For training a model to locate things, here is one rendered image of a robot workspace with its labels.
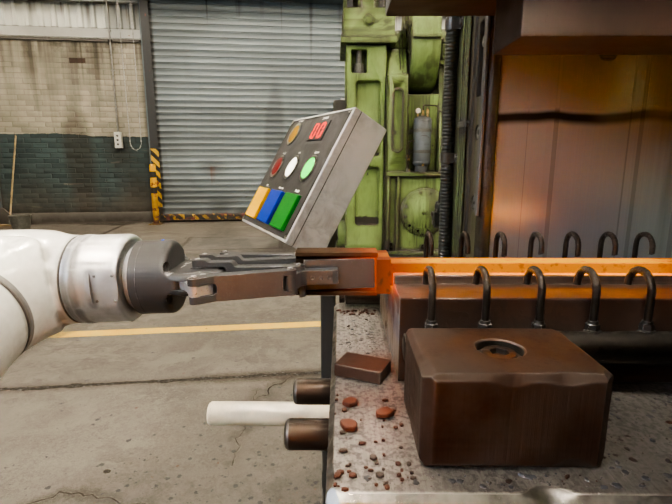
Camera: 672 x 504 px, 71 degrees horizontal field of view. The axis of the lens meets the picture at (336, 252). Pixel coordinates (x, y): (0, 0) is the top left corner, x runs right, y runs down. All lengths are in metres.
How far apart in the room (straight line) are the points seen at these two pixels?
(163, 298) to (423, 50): 5.13
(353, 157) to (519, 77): 0.33
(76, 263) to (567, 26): 0.48
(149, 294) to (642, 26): 0.49
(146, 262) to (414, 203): 4.95
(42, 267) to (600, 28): 0.53
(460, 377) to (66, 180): 8.99
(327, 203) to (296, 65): 7.73
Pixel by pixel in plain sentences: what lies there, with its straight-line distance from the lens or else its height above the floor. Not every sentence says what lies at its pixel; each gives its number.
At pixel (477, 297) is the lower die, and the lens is 0.42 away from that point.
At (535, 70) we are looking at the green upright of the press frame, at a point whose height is 1.22.
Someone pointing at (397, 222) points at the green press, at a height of 0.39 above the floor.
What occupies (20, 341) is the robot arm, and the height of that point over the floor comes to 0.96.
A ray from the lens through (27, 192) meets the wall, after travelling 9.46.
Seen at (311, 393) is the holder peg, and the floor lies 0.87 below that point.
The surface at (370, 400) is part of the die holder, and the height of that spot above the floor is 0.92.
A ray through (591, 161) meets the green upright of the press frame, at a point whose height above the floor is 1.10.
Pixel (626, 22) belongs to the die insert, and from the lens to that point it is 0.50.
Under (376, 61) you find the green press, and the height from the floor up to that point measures 2.12.
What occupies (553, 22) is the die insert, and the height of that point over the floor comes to 1.22.
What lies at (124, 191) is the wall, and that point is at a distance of 8.88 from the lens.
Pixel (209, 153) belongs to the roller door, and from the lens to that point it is 8.49.
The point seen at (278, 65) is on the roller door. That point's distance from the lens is 8.56.
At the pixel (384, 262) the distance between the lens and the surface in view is 0.45.
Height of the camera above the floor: 1.11
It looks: 11 degrees down
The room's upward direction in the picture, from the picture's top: straight up
